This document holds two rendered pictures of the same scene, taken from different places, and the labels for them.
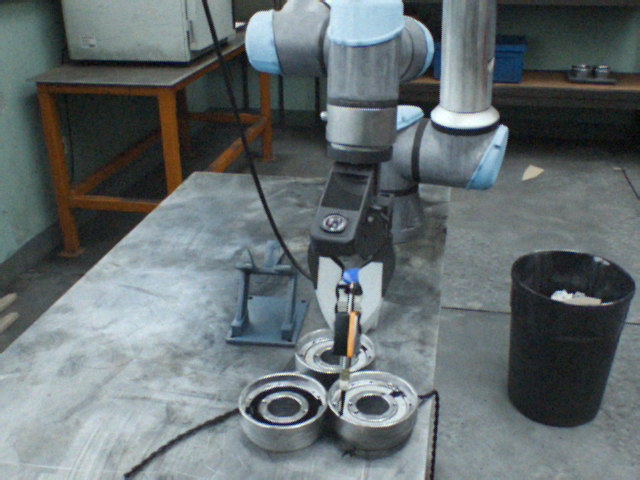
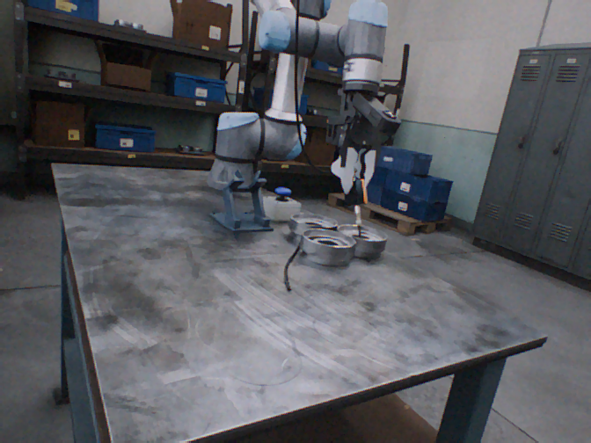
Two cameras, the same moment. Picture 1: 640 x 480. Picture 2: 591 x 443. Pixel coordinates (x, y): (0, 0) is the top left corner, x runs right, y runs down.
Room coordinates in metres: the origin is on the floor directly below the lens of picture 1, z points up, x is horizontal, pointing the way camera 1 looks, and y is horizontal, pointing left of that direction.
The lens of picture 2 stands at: (0.17, 0.64, 1.07)
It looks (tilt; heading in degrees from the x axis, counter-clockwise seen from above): 15 degrees down; 315
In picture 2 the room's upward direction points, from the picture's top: 9 degrees clockwise
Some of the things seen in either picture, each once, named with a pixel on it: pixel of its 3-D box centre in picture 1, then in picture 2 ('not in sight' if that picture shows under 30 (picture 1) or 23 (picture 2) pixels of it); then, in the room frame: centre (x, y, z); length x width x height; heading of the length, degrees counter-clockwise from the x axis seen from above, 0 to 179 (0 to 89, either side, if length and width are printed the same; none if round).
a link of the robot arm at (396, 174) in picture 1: (392, 144); (238, 134); (1.25, -0.14, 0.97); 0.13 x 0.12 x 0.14; 66
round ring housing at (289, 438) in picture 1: (284, 412); (326, 247); (0.67, 0.04, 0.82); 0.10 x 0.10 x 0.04
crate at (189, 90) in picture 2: not in sight; (194, 88); (4.13, -1.63, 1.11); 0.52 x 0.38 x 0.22; 78
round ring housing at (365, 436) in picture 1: (372, 410); (360, 241); (0.67, -0.06, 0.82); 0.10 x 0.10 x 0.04
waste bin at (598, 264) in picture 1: (561, 339); not in sight; (1.74, -0.72, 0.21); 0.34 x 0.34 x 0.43
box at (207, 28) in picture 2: not in sight; (199, 25); (4.11, -1.61, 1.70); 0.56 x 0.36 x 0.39; 73
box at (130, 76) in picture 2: not in sight; (125, 67); (4.25, -0.98, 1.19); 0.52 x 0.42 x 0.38; 78
